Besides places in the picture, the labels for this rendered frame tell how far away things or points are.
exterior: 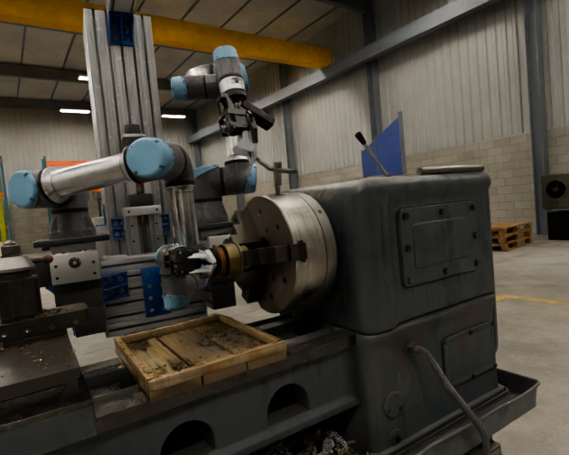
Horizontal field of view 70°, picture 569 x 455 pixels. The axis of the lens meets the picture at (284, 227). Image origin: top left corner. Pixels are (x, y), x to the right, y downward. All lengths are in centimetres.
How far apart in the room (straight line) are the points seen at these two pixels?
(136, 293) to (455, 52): 1193
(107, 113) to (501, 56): 1110
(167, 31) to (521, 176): 987
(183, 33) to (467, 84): 781
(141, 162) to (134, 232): 50
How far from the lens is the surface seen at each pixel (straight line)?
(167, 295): 125
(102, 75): 183
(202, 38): 1294
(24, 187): 144
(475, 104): 1230
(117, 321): 158
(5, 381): 81
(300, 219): 98
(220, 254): 99
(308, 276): 98
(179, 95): 138
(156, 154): 120
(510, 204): 1169
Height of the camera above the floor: 120
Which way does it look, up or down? 3 degrees down
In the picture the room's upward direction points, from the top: 5 degrees counter-clockwise
